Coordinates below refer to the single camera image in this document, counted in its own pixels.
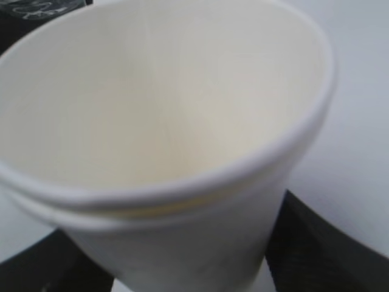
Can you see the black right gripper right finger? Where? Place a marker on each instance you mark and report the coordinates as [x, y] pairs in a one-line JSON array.
[[306, 253]]

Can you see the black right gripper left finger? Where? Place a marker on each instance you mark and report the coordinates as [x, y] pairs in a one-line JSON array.
[[55, 263]]

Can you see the white paper cup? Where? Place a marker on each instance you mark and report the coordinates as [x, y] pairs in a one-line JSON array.
[[159, 135]]

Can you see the clear water bottle green label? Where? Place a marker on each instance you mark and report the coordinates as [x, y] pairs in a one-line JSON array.
[[18, 18]]

